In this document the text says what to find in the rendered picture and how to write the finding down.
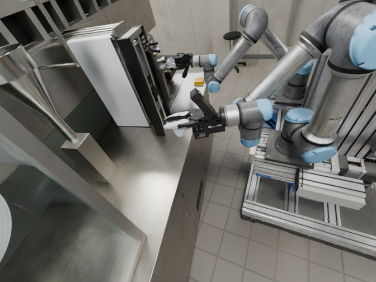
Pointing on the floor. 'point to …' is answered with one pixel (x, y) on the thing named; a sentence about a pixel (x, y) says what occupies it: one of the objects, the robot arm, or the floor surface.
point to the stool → (233, 42)
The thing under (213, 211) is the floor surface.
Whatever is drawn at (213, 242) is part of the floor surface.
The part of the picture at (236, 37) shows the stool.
